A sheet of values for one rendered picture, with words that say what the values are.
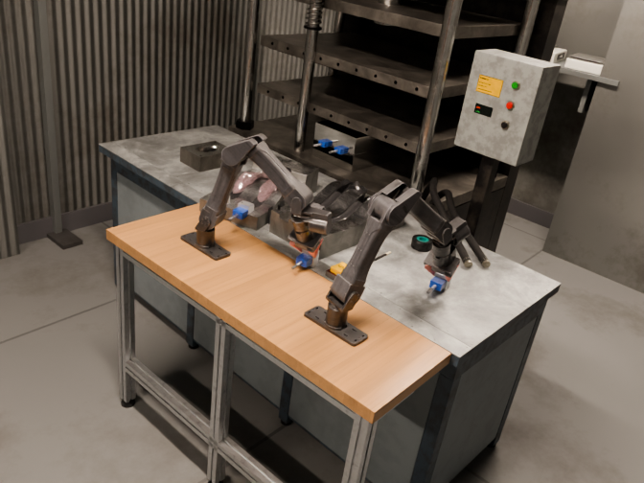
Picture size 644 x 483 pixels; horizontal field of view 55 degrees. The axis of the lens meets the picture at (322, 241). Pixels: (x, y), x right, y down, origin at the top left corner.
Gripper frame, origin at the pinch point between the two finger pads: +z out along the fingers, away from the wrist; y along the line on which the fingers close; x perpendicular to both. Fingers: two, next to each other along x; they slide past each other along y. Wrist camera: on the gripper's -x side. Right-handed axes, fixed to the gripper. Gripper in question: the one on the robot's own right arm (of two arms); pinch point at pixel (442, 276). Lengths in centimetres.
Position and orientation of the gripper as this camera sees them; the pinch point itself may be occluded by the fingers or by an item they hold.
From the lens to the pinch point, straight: 212.3
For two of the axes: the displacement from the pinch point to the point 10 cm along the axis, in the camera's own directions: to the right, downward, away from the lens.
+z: 1.6, 6.1, 7.8
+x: -5.4, 7.2, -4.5
